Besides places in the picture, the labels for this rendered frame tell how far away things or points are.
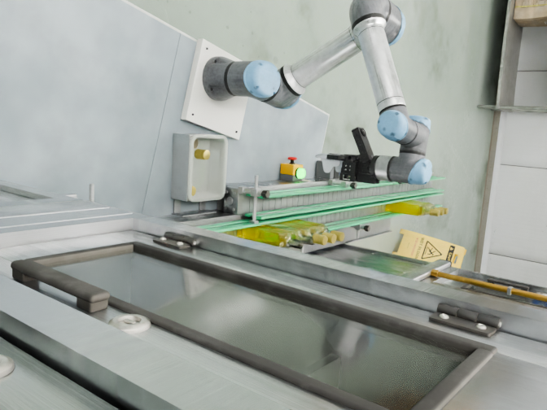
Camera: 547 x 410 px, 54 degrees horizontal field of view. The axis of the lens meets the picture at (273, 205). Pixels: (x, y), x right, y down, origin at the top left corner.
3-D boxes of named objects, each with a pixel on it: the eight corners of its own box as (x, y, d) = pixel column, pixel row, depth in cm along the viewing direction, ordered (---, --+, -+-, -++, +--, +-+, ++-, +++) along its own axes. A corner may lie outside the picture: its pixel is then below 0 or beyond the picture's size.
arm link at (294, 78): (247, 78, 186) (382, -17, 158) (272, 89, 198) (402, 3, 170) (255, 107, 183) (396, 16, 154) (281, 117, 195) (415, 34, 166)
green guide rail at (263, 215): (244, 215, 192) (261, 220, 187) (244, 213, 192) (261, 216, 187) (431, 189, 329) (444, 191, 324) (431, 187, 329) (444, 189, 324)
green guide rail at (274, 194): (245, 195, 191) (263, 198, 186) (246, 193, 191) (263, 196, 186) (432, 177, 328) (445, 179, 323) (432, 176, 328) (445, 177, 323)
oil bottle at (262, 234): (236, 239, 191) (283, 251, 178) (237, 224, 190) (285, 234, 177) (246, 237, 195) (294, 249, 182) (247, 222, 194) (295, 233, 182)
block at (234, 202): (221, 212, 192) (235, 215, 188) (222, 186, 191) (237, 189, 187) (228, 211, 195) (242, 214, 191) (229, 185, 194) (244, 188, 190)
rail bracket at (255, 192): (235, 220, 188) (263, 226, 181) (238, 172, 186) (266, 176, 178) (241, 220, 191) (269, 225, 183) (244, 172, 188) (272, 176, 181)
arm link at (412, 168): (435, 159, 155) (431, 188, 155) (400, 155, 162) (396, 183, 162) (426, 154, 149) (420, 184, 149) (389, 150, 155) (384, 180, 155)
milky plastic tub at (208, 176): (171, 198, 181) (189, 202, 175) (173, 132, 177) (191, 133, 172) (207, 195, 194) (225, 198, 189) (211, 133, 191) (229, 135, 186)
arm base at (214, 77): (205, 50, 180) (227, 50, 174) (234, 63, 192) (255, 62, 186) (199, 95, 181) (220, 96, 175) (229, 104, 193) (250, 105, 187)
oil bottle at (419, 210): (384, 211, 283) (436, 219, 266) (385, 200, 282) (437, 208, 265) (389, 210, 287) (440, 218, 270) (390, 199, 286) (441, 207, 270)
